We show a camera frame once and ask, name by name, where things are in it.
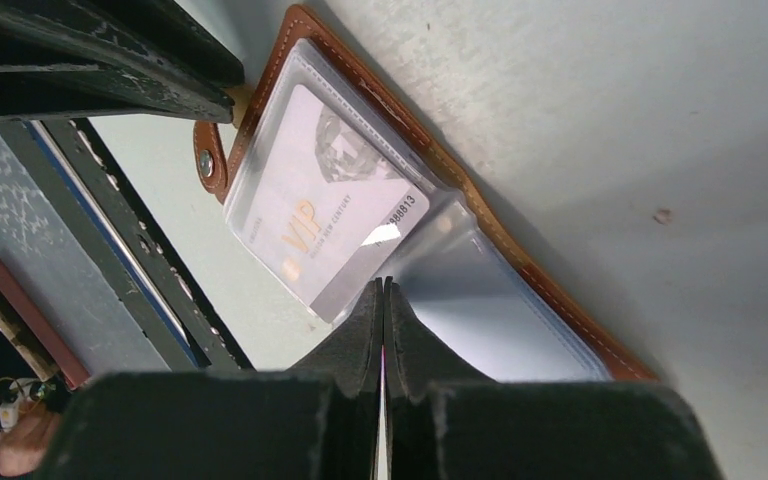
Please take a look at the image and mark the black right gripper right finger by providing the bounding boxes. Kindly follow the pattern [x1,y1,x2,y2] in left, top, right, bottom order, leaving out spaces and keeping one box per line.
[384,280,722,479]

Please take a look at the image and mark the brown leather card holder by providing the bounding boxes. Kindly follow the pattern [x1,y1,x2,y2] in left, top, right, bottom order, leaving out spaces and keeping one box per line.
[193,5,654,382]

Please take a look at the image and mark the red object under table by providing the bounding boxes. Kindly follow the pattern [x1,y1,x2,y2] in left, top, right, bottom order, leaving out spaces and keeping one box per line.
[0,259,91,391]

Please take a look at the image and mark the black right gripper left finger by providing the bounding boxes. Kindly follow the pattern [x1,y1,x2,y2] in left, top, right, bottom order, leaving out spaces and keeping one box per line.
[36,279,384,479]

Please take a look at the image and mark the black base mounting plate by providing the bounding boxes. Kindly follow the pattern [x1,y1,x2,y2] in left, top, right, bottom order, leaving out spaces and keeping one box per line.
[0,119,251,375]

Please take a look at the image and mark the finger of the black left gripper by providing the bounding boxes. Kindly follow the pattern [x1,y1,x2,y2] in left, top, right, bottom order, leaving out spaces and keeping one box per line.
[0,0,245,123]

